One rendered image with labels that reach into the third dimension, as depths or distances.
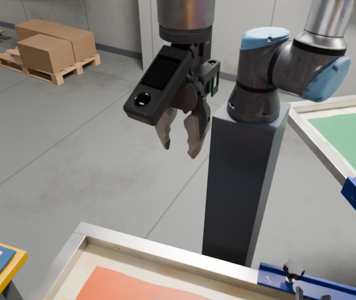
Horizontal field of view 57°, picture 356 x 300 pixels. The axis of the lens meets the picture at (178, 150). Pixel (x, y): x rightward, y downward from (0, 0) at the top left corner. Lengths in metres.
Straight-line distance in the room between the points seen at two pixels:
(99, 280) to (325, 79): 0.70
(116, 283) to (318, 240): 1.62
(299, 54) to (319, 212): 1.75
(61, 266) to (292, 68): 0.72
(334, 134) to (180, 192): 1.28
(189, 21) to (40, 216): 2.09
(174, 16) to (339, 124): 1.15
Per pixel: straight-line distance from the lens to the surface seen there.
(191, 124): 0.50
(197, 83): 0.47
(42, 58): 3.93
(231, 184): 1.06
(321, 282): 0.86
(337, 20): 0.80
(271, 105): 0.93
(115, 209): 2.30
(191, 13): 0.43
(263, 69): 0.85
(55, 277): 0.88
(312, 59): 0.79
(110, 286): 0.87
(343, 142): 1.39
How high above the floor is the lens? 1.70
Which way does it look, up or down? 39 degrees down
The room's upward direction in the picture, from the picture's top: straight up
